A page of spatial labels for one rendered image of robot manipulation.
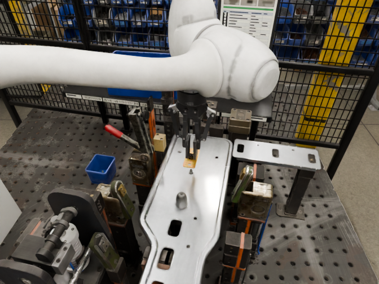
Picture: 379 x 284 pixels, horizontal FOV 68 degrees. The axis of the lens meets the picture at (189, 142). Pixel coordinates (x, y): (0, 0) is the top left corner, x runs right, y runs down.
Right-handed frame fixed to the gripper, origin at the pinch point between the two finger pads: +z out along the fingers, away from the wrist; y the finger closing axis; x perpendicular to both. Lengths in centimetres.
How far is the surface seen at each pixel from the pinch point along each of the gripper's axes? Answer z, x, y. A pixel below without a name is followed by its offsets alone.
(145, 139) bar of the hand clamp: 0.4, 1.0, -14.6
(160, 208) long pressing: 11.0, -15.3, -5.7
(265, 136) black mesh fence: 35, 55, 27
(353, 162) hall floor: 111, 134, 110
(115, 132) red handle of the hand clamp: -2.3, -0.7, -23.4
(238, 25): -18, 54, 7
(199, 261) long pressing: 11.4, -27.8, 7.9
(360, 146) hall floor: 111, 156, 120
